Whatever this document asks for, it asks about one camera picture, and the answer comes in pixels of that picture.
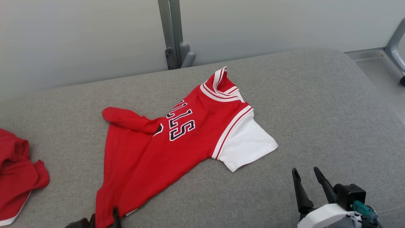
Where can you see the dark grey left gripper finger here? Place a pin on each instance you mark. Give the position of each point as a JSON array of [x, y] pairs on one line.
[[116, 220], [92, 221]]

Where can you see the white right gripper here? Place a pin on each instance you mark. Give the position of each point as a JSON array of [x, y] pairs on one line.
[[329, 217]]

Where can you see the red and white jersey shirt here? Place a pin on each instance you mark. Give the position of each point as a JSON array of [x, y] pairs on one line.
[[148, 164]]

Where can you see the red shorts with white trim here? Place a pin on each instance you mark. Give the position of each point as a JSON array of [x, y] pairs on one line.
[[15, 177]]

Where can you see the metal floor track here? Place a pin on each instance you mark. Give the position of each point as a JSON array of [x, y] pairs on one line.
[[364, 53]]

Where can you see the grey chair leg with caster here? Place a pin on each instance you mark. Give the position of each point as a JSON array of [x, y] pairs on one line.
[[395, 44]]

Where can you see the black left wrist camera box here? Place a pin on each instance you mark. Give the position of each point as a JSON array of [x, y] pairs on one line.
[[79, 224]]

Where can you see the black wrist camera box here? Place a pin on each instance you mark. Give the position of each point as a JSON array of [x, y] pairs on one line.
[[349, 194], [79, 224]]

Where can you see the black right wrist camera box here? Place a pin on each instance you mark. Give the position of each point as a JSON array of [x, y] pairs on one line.
[[349, 194]]

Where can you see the teal right camera connector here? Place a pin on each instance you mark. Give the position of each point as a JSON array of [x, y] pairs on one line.
[[364, 210]]

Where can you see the grey metal partition post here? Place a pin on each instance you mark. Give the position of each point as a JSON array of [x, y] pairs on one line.
[[171, 22]]

